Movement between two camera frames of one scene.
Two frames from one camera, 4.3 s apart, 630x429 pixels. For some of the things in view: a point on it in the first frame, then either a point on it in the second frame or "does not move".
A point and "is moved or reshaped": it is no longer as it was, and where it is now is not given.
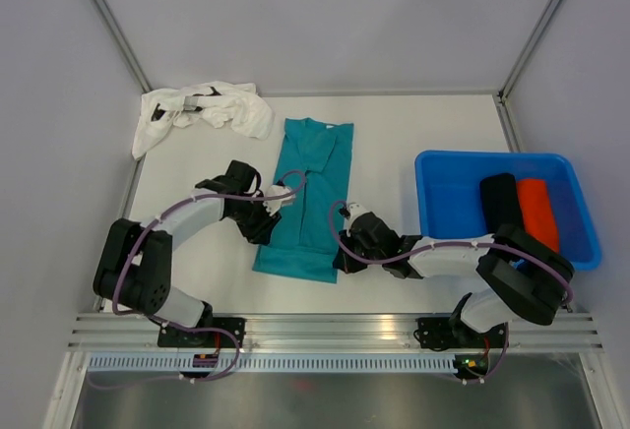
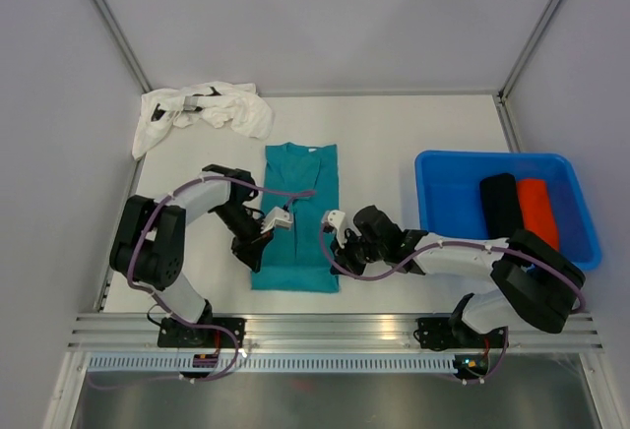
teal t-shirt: (301, 241) is moved or reshaped
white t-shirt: (221, 102) does not move
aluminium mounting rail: (328, 333) does not move
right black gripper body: (352, 244) does not move
